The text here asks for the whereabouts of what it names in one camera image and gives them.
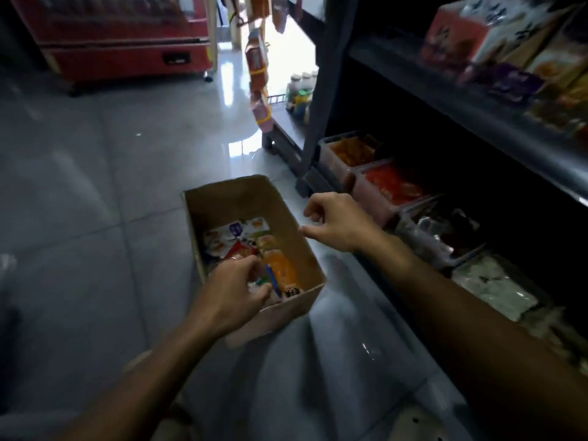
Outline person's left hand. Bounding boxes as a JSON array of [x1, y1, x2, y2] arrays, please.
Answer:
[[189, 255, 273, 339]]

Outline person's right hand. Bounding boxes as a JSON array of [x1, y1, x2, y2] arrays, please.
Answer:
[[299, 192, 383, 254]]

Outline person's right forearm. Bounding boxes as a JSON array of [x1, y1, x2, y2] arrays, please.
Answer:
[[365, 225, 588, 441]]

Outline person's left forearm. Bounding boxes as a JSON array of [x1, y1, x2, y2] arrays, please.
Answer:
[[57, 311, 232, 441]]

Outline pile of mixed snack packets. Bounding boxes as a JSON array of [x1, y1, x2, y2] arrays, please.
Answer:
[[203, 217, 305, 303]]

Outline brown cardboard box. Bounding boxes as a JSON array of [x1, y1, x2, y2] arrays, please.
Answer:
[[182, 174, 328, 350]]

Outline clear bin of orange snacks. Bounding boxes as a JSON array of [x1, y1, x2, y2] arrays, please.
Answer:
[[317, 130, 383, 185]]

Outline clear bin of red snacks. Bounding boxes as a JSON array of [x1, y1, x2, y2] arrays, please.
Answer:
[[344, 158, 443, 228]]

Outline clear bin of dark packets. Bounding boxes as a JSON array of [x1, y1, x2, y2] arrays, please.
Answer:
[[394, 201, 488, 271]]

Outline white capped drink bottle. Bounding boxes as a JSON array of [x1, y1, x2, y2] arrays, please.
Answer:
[[295, 72, 314, 119], [285, 74, 302, 111], [307, 70, 319, 125]]

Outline dark metal shelf unit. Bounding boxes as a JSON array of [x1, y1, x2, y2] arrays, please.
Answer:
[[261, 0, 588, 441]]

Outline hanging strip of snack packets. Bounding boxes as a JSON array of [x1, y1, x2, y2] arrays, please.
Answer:
[[244, 27, 276, 134]]

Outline clear bin of white packets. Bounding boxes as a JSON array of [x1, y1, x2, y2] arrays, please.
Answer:
[[451, 253, 554, 323]]

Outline hanging orange snack packets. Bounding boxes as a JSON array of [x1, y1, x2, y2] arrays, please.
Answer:
[[247, 0, 305, 35]]

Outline pink snack bag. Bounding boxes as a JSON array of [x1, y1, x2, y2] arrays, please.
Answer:
[[419, 0, 490, 71]]

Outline purple snack bag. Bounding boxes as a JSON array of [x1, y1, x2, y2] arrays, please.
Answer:
[[484, 63, 548, 107]]

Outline red vending machine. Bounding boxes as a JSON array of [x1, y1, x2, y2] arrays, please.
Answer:
[[7, 0, 219, 94]]

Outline white snack bag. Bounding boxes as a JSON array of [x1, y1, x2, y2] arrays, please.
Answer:
[[459, 0, 559, 67]]

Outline row of orange snack bags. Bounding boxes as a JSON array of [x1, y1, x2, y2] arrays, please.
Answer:
[[524, 23, 588, 143]]

